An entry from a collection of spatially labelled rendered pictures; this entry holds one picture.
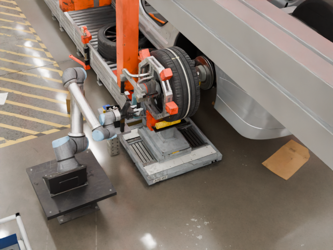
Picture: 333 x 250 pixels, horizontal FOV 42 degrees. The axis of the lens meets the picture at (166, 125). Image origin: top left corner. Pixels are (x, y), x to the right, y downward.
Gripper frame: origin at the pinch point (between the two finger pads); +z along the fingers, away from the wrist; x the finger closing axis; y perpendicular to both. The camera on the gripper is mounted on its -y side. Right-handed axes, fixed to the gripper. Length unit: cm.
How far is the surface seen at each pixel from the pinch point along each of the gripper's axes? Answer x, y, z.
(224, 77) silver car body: 25, -29, 64
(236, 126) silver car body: 52, 3, 64
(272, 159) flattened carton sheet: 40, 82, 135
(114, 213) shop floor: 34, 83, -40
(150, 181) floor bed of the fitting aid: 18, 77, 4
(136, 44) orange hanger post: -65, -21, 25
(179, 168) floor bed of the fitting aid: 17, 75, 36
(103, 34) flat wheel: -188, 33, 40
